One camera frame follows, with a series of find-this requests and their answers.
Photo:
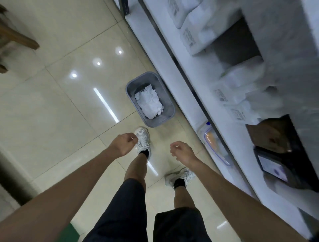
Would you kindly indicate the person's left hand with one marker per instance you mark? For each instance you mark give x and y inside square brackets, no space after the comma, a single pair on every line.
[121,145]

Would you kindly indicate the person's right hand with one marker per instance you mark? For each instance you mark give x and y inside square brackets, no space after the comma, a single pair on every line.
[185,153]

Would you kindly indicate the person's left fingers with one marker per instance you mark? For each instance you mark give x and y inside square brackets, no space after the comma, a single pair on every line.
[131,139]

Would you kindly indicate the person's right fingers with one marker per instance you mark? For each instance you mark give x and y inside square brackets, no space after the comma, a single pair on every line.
[175,149]

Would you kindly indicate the person's right forearm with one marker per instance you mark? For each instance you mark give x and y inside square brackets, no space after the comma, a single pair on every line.
[236,202]

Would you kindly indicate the person's left forearm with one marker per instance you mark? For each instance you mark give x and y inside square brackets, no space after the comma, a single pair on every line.
[62,194]

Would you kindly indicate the person's left white sneaker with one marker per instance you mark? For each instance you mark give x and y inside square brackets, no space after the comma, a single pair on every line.
[143,140]

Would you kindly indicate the person's white sneaker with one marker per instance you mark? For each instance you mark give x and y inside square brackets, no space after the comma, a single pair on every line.
[172,177]
[143,140]

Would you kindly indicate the person's left black sock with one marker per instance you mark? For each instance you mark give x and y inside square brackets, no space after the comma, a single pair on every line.
[145,153]

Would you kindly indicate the person's black sock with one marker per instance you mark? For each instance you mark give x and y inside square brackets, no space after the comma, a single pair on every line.
[179,183]
[145,153]

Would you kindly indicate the person's right white sneaker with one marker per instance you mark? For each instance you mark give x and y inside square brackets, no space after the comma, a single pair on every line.
[172,177]

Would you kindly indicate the person's left leg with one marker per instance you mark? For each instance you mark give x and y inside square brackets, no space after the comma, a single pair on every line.
[135,169]

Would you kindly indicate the person's leg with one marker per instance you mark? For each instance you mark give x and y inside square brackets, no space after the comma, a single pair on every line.
[135,169]
[183,198]

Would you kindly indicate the person's right black sock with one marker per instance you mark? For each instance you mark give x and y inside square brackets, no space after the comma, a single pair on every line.
[179,183]

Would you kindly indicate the grey plastic waste bin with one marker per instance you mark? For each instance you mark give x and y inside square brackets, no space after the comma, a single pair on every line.
[167,109]

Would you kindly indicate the clear plastic container blue rim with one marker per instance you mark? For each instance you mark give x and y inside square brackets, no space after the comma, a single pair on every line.
[215,145]

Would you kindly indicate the crumpled white paper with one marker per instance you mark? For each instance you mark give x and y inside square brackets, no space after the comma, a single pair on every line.
[149,102]

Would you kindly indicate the person's right leg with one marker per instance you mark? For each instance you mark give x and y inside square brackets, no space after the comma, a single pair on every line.
[183,198]

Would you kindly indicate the dark shorts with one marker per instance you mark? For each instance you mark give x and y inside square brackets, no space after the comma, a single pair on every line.
[124,214]

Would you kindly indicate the white frozen packet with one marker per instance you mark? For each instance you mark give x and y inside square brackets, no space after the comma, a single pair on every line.
[243,113]
[204,30]
[236,83]
[180,10]

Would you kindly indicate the brown packet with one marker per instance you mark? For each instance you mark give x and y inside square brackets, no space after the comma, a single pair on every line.
[268,134]

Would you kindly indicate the black device with screen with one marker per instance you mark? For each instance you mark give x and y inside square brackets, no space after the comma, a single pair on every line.
[274,169]

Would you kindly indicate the green object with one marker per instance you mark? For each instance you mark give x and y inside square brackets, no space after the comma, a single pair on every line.
[66,233]

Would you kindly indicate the brown wooden chair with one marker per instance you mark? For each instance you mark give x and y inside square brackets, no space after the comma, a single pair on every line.
[15,37]

